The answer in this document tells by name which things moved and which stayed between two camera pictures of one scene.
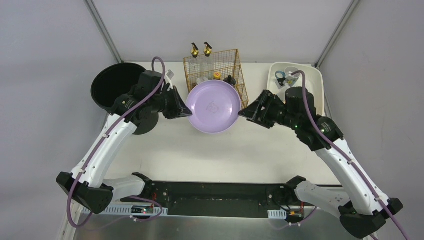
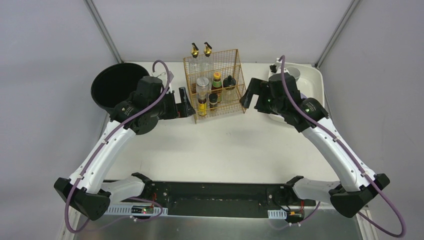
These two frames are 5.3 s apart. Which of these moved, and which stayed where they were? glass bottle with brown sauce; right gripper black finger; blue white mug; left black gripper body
Moved: right gripper black finger
Stayed: blue white mug; glass bottle with brown sauce; left black gripper body
